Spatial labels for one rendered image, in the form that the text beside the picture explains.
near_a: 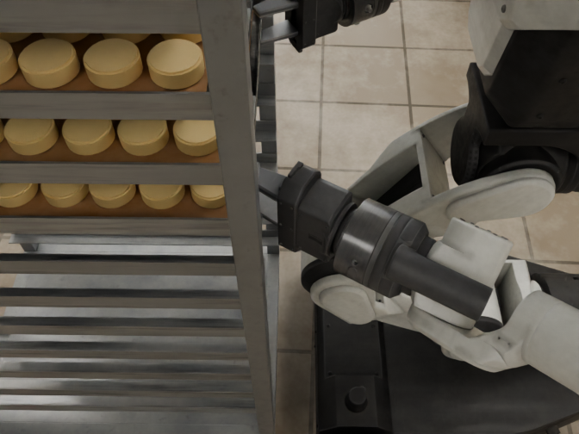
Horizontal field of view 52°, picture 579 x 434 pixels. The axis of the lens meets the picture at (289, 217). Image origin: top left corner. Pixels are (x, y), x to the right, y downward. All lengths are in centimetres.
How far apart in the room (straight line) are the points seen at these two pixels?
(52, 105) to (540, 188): 60
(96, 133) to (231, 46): 24
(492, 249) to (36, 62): 45
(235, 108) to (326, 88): 164
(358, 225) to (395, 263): 6
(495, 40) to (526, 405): 89
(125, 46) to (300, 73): 161
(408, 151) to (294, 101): 115
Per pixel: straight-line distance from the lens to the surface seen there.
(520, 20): 61
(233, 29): 42
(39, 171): 63
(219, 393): 114
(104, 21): 48
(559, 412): 141
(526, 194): 85
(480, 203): 84
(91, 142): 63
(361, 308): 105
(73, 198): 71
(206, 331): 89
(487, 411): 136
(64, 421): 139
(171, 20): 46
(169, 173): 59
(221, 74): 45
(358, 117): 201
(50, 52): 59
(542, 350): 57
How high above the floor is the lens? 141
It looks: 54 degrees down
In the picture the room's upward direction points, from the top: straight up
